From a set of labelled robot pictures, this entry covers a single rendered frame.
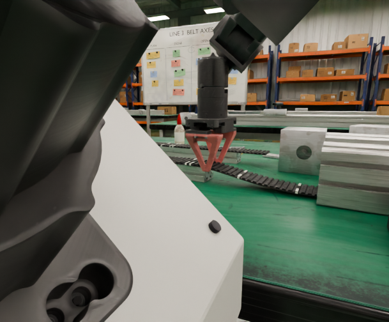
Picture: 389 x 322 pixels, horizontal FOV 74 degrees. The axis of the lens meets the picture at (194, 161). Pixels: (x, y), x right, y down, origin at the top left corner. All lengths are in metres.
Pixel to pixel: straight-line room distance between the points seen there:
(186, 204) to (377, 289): 0.18
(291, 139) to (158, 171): 0.47
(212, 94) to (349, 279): 0.34
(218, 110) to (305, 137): 0.22
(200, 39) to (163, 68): 0.63
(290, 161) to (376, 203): 0.24
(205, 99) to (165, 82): 3.30
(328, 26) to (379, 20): 1.50
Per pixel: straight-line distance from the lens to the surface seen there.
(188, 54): 3.67
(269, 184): 0.47
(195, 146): 0.48
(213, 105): 0.47
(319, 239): 0.33
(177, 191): 0.17
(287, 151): 0.61
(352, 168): 0.42
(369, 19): 11.53
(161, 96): 3.79
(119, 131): 0.18
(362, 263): 0.31
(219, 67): 0.48
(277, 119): 2.08
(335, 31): 11.33
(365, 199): 0.43
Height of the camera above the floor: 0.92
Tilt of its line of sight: 12 degrees down
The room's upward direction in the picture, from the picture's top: straight up
